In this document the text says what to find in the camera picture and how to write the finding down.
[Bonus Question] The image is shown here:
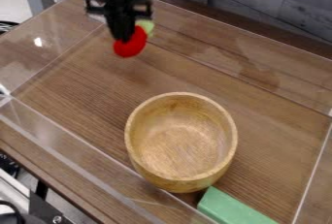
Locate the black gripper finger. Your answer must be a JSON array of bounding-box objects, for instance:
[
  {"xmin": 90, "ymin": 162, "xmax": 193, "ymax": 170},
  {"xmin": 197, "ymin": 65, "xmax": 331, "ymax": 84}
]
[{"xmin": 105, "ymin": 5, "xmax": 136, "ymax": 43}]

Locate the red felt fruit green leaf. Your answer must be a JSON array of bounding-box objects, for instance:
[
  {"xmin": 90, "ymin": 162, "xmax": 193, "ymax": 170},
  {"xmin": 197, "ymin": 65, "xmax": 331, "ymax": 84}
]
[{"xmin": 113, "ymin": 20, "xmax": 154, "ymax": 58}]

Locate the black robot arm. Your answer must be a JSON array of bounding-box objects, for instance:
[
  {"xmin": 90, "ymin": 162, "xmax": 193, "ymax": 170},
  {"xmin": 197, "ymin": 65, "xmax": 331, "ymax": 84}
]
[{"xmin": 104, "ymin": 0, "xmax": 136, "ymax": 42}]

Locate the wooden bowl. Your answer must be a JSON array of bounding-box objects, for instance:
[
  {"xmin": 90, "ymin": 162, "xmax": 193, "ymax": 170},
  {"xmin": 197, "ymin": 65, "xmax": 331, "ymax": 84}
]
[{"xmin": 125, "ymin": 92, "xmax": 239, "ymax": 193}]

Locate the green block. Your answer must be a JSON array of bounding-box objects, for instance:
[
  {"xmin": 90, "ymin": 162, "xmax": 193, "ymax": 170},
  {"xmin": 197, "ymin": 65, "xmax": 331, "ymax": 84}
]
[{"xmin": 197, "ymin": 186, "xmax": 278, "ymax": 224}]

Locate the black clamp with cable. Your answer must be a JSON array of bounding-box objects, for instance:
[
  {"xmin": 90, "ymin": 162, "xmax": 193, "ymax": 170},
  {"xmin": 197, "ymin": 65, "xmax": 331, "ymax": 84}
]
[{"xmin": 0, "ymin": 191, "xmax": 75, "ymax": 224}]

